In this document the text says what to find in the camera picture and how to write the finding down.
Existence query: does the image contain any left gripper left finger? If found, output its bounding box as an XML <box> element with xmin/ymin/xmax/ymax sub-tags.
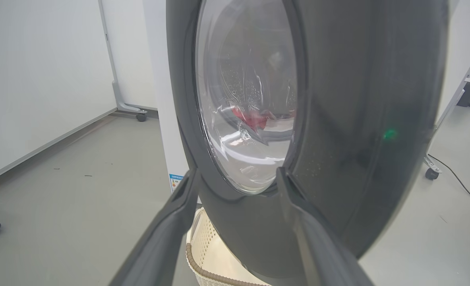
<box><xmin>110</xmin><ymin>168</ymin><xmax>201</xmax><ymax>286</ymax></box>

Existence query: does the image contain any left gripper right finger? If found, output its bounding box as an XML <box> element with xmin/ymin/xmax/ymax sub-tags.
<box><xmin>276</xmin><ymin>167</ymin><xmax>375</xmax><ymax>286</ymax></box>

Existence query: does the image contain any red and white garment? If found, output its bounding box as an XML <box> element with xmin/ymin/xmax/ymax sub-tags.
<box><xmin>231</xmin><ymin>106</ymin><xmax>277</xmax><ymax>132</ymax></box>

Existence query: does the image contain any grey round washer door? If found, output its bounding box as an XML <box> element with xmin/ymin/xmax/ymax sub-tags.
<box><xmin>166</xmin><ymin>0</ymin><xmax>451</xmax><ymax>286</ymax></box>

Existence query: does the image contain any cream perforated laundry basket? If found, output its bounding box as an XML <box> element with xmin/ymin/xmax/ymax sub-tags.
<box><xmin>185</xmin><ymin>207</ymin><xmax>273</xmax><ymax>286</ymax></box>

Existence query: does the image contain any white washing machine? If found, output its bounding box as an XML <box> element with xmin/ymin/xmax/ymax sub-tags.
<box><xmin>141</xmin><ymin>0</ymin><xmax>201</xmax><ymax>205</ymax></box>

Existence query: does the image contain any blue energy label sticker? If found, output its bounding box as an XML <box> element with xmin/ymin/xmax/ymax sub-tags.
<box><xmin>169</xmin><ymin>173</ymin><xmax>186</xmax><ymax>194</ymax></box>

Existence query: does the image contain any white partition with caster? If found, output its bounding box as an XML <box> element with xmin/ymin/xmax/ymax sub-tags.
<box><xmin>0</xmin><ymin>0</ymin><xmax>118</xmax><ymax>241</ymax></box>
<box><xmin>98</xmin><ymin>0</ymin><xmax>159</xmax><ymax>122</ymax></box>

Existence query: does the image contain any black power box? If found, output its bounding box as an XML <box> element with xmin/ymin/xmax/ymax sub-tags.
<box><xmin>456</xmin><ymin>81</ymin><xmax>470</xmax><ymax>108</ymax></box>

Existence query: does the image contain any metal cart leg with caster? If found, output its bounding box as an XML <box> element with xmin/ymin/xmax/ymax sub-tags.
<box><xmin>424</xmin><ymin>0</ymin><xmax>470</xmax><ymax>181</ymax></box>

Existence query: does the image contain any long black floor cable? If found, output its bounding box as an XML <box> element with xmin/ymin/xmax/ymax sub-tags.
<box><xmin>429</xmin><ymin>154</ymin><xmax>470</xmax><ymax>210</ymax></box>

